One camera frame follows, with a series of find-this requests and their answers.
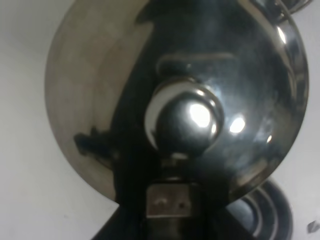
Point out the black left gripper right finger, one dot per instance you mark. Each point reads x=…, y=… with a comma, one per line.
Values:
x=210, y=223

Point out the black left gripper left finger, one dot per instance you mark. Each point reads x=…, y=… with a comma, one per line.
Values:
x=125, y=224

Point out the teapot stainless steel saucer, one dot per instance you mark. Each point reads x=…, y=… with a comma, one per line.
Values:
x=264, y=213

